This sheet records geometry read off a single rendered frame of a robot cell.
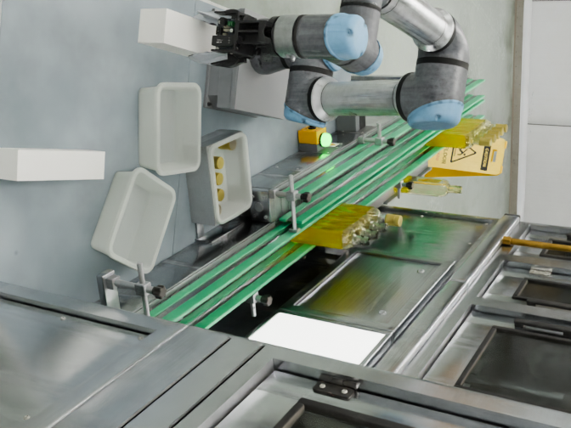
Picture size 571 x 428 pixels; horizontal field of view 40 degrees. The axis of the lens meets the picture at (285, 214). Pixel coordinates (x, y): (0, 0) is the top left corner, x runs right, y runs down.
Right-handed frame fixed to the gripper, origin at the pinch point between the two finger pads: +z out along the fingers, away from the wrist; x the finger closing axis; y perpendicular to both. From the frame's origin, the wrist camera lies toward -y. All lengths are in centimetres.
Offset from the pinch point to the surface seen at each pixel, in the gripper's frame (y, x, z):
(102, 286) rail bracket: -5, 53, 24
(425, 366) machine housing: -56, 67, -33
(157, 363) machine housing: 26, 55, -18
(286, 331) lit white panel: -52, 65, 3
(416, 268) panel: -99, 49, -13
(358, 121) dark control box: -132, 4, 26
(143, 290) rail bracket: -6, 52, 13
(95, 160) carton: -4.9, 25.6, 28.5
